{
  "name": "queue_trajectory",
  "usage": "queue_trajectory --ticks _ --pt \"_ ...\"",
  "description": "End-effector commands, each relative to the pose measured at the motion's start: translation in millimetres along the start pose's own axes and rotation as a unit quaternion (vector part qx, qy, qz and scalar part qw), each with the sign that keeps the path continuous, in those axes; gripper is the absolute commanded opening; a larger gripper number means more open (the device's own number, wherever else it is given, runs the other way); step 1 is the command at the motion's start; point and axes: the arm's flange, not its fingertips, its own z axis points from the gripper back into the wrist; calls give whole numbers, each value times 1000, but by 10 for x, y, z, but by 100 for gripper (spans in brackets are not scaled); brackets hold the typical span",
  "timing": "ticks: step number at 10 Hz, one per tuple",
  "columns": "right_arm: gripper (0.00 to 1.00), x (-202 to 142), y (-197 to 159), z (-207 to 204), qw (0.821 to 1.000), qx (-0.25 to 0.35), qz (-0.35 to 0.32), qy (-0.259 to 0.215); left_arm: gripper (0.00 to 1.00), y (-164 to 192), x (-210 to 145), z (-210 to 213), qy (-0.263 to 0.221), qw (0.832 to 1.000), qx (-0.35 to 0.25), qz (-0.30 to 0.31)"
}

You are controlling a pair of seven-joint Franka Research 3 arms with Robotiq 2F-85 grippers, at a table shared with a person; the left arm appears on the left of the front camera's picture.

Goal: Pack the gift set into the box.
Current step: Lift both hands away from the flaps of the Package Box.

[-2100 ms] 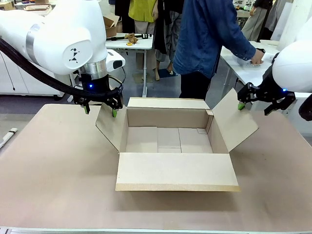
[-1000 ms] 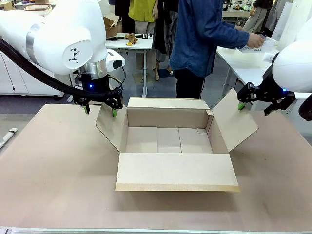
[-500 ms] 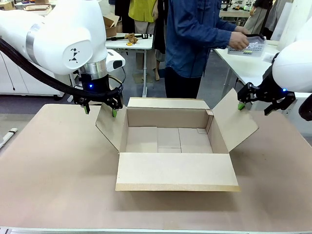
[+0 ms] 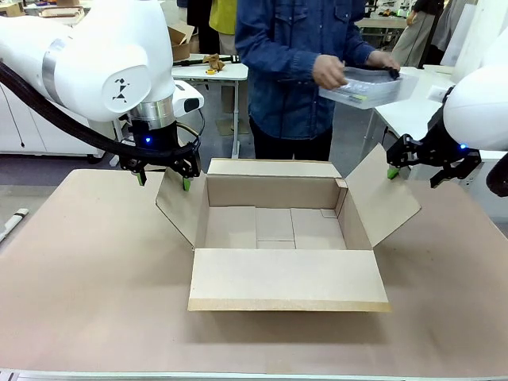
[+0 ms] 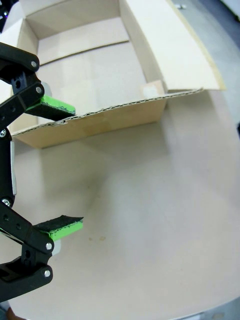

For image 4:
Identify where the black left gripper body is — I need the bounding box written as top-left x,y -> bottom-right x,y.
129,121 -> 179,170

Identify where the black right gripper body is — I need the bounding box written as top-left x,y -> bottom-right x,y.
414,118 -> 477,168

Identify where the clear plastic gift set package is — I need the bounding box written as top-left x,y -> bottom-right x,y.
318,65 -> 420,111

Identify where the brown cardboard shipping box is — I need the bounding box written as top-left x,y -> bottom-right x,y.
154,143 -> 422,314

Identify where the person left forearm denim sleeve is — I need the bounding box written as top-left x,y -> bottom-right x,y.
343,39 -> 378,67

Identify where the person right forearm denim sleeve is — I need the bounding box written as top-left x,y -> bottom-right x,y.
236,43 -> 321,87

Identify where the open cardboard box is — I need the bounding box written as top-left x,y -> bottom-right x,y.
167,20 -> 198,63

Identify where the person left hand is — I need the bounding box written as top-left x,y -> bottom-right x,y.
367,50 -> 401,73

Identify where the person right hand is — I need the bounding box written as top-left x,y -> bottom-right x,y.
312,54 -> 349,91

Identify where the white side table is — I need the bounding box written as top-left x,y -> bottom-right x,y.
372,65 -> 457,140

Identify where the long black rod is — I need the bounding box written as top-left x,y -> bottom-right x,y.
172,55 -> 241,67

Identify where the crumpled brown paper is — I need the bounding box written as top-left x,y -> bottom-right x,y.
202,53 -> 225,71

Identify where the white background table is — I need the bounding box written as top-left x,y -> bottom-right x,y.
171,59 -> 250,160

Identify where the bystander in beige skirt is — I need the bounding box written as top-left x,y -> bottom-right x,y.
391,0 -> 437,68

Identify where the white leaning panel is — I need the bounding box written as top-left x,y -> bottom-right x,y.
440,0 -> 491,67

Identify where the bystander in black clothes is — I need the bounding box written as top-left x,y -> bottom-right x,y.
186,0 -> 221,55

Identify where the white cabinet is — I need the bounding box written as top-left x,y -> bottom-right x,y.
0,83 -> 106,158

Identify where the white stick with black band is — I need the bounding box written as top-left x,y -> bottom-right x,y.
0,208 -> 29,243

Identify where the bystander in yellow top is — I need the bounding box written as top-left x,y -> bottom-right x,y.
209,0 -> 239,56

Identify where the person torso in denim shirt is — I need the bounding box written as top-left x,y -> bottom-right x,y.
234,0 -> 378,162

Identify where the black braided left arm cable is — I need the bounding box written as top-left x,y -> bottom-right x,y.
0,61 -> 199,162

